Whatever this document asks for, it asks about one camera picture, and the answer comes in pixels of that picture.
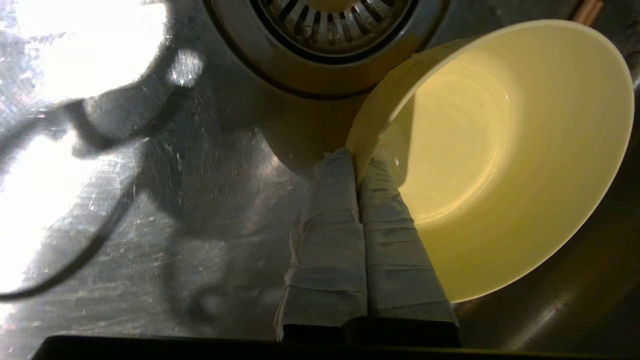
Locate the stainless steel sink basin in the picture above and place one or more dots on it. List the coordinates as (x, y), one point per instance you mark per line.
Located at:
(200, 225)

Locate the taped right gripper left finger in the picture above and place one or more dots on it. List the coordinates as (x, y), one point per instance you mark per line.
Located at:
(327, 250)

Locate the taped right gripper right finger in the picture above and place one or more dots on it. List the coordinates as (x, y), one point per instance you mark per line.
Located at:
(400, 275)

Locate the round metal drain strainer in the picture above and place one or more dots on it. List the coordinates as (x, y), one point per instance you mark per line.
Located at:
(330, 30)

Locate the yellow plastic bowl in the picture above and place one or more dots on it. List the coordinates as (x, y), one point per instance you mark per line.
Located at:
(500, 150)

